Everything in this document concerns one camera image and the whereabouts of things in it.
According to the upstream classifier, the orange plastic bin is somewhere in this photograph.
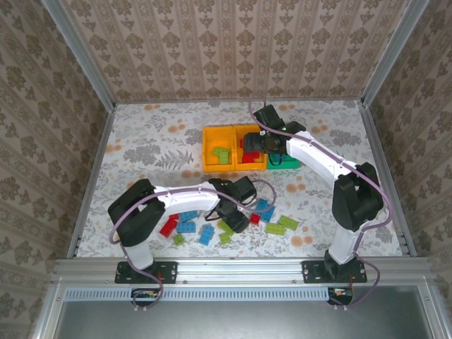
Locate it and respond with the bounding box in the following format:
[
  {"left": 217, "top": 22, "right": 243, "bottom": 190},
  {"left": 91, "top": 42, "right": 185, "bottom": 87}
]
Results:
[
  {"left": 232, "top": 124, "right": 268, "bottom": 173},
  {"left": 202, "top": 126, "right": 237, "bottom": 174}
]

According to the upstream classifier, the green plastic bin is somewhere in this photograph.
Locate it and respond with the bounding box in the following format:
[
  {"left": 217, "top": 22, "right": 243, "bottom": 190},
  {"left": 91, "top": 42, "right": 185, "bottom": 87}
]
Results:
[{"left": 266, "top": 153, "right": 301, "bottom": 170}]

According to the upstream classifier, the floral patterned table cloth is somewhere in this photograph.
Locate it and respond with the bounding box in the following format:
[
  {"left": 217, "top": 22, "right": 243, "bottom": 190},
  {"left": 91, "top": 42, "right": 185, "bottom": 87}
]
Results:
[{"left": 76, "top": 100, "right": 405, "bottom": 258}]

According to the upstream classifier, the grey metal sheet panel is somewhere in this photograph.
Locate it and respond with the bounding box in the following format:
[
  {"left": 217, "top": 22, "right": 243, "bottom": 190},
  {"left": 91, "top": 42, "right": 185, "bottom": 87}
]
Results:
[{"left": 52, "top": 286, "right": 441, "bottom": 339}]

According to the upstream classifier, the long aluminium frame rail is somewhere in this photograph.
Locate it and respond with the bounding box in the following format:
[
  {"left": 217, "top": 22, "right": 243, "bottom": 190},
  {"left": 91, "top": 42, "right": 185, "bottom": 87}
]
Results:
[{"left": 52, "top": 257, "right": 434, "bottom": 284}]

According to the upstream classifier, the white slotted cable duct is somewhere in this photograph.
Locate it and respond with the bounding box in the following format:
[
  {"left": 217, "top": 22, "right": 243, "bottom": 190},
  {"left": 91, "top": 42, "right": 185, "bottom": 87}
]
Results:
[{"left": 64, "top": 286, "right": 354, "bottom": 302}]

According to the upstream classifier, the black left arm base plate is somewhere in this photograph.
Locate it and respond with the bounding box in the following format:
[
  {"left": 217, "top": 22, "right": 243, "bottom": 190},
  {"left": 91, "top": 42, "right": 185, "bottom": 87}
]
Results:
[{"left": 114, "top": 260, "right": 178, "bottom": 285}]

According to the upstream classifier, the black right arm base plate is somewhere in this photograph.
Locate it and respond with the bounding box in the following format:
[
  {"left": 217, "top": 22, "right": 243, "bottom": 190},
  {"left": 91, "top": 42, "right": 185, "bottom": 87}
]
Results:
[{"left": 302, "top": 260, "right": 368, "bottom": 284}]

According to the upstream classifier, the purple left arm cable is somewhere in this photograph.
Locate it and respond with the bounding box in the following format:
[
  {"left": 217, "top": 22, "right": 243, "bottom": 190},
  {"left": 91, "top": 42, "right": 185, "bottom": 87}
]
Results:
[{"left": 110, "top": 179, "right": 278, "bottom": 312}]

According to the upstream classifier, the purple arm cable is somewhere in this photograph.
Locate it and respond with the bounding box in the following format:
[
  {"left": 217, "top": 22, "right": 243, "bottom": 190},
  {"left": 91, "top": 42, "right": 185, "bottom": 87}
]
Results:
[
  {"left": 110, "top": 179, "right": 278, "bottom": 312},
  {"left": 248, "top": 97, "right": 392, "bottom": 311}
]

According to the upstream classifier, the aluminium side rail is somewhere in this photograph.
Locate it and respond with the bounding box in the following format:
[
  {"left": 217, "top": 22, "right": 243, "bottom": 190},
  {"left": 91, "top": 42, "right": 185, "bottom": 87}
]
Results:
[
  {"left": 66, "top": 104, "right": 117, "bottom": 259},
  {"left": 356, "top": 100, "right": 418, "bottom": 258}
]

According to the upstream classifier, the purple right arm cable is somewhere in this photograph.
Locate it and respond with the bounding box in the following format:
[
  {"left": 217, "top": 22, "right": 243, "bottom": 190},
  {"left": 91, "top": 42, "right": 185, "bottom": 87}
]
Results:
[{"left": 248, "top": 97, "right": 392, "bottom": 311}]

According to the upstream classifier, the aluminium frame post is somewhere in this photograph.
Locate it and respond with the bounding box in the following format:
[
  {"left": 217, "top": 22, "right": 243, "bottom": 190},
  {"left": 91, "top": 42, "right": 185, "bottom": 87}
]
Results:
[
  {"left": 41, "top": 0, "right": 117, "bottom": 110},
  {"left": 360, "top": 0, "right": 432, "bottom": 107}
]

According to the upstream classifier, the aluminium lower frame bar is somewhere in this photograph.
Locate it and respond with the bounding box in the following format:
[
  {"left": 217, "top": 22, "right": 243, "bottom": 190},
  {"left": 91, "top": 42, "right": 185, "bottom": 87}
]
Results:
[
  {"left": 31, "top": 277, "right": 68, "bottom": 339},
  {"left": 418, "top": 278, "right": 452, "bottom": 339}
]

